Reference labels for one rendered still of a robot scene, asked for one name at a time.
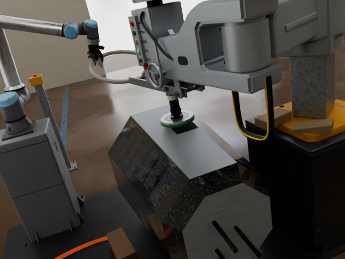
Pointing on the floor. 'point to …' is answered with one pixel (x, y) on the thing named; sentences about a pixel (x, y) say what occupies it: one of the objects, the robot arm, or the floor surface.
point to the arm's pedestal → (39, 182)
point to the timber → (121, 244)
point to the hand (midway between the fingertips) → (98, 65)
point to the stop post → (37, 80)
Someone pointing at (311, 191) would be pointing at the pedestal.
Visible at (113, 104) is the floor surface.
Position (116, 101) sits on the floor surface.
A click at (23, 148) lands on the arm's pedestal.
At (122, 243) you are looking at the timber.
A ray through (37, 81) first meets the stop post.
